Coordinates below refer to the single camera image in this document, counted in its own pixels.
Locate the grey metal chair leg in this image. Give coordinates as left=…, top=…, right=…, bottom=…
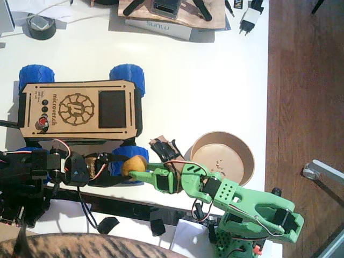
left=302, top=159, right=344, bottom=189

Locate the black furniture leg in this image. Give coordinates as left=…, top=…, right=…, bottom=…
left=311, top=0, right=325, bottom=15

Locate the grey box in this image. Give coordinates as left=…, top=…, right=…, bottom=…
left=0, top=0, right=16, bottom=34

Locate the long black flat bar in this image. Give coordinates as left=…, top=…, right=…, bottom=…
left=58, top=188, right=197, bottom=226

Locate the thin white cable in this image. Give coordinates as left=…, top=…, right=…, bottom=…
left=10, top=0, right=111, bottom=25

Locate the cardboard mounted black camera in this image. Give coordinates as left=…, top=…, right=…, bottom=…
left=149, top=135, right=186, bottom=194

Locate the striped brown fabric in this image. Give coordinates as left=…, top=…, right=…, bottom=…
left=0, top=232, right=189, bottom=258

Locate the grey metal frame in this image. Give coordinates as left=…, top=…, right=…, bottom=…
left=314, top=228, right=344, bottom=258

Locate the round brown bowl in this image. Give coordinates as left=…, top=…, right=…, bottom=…
left=190, top=131, right=255, bottom=188

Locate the black tape piece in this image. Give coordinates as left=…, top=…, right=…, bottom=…
left=96, top=216, right=120, bottom=235

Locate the crumpled dark foil piece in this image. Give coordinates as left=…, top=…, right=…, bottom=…
left=149, top=219, right=166, bottom=237

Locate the white Sunlu box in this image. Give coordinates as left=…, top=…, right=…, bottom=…
left=125, top=18, right=193, bottom=41

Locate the black tape roll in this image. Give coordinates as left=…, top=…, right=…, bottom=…
left=22, top=15, right=57, bottom=41

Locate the black tripod leg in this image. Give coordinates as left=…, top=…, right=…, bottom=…
left=192, top=0, right=213, bottom=22
left=123, top=0, right=147, bottom=16

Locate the brown wooden board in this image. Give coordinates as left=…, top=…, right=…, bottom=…
left=117, top=0, right=226, bottom=30

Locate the white paper sheet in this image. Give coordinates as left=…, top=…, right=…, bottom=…
left=10, top=0, right=73, bottom=27
left=169, top=219, right=283, bottom=258

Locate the small tan cardboard piece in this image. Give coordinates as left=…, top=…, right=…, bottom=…
left=85, top=157, right=95, bottom=178

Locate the white black power adapter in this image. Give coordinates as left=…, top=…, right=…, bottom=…
left=238, top=0, right=266, bottom=37

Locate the thin black camera cable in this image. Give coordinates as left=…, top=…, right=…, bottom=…
left=76, top=187, right=98, bottom=228

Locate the black table clamp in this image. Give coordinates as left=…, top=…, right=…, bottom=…
left=42, top=182, right=59, bottom=212
left=192, top=202, right=219, bottom=244

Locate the wooden rover with blue wheels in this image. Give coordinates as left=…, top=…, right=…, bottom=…
left=18, top=63, right=150, bottom=186

